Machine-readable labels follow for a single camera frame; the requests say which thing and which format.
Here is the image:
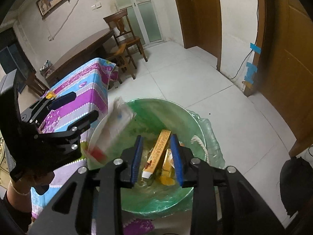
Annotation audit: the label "white medicine box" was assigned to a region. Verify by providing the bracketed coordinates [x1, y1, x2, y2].
[87, 97, 136, 163]

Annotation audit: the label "gold foil carton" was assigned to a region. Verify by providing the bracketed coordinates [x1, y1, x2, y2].
[159, 148, 176, 186]

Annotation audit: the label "green bag trash bin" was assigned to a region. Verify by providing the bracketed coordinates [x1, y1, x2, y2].
[87, 98, 226, 220]

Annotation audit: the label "person's left hand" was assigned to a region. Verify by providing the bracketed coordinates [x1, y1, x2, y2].
[6, 172, 55, 205]

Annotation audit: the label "yellow crumpled wrapper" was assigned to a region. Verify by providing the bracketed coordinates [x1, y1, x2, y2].
[45, 91, 56, 99]

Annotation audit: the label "wooden chair left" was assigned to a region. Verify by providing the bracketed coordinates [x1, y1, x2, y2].
[25, 72, 49, 97]

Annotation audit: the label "wooden chair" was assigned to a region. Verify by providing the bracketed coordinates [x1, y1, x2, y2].
[25, 72, 49, 97]
[103, 9, 148, 80]

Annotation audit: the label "box of clutter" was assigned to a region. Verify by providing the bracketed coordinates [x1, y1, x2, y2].
[39, 60, 55, 78]

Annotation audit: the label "dark window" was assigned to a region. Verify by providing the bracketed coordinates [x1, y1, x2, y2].
[0, 28, 36, 93]

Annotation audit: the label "colourful floral tablecloth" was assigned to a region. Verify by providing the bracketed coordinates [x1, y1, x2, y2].
[29, 57, 157, 235]

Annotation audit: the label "dark round wooden table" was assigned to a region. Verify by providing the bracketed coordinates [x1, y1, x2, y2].
[46, 28, 113, 87]

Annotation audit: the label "framed elephant picture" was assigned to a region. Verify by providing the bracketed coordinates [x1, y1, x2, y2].
[36, 0, 69, 20]

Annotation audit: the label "wooden chair right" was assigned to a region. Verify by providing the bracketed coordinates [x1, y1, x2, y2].
[103, 9, 148, 80]

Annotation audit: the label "brown door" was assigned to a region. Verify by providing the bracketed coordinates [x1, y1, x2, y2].
[175, 0, 222, 70]
[244, 0, 312, 157]

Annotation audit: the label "blue tape strips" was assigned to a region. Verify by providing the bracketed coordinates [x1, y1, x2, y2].
[242, 43, 262, 89]

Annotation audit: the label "frosted glass door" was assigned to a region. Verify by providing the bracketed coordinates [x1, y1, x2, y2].
[115, 0, 162, 46]

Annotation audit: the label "white cord on wall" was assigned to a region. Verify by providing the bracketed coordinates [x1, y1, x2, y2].
[47, 0, 92, 42]

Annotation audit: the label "black wall cable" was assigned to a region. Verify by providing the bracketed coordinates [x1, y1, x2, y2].
[228, 0, 260, 80]

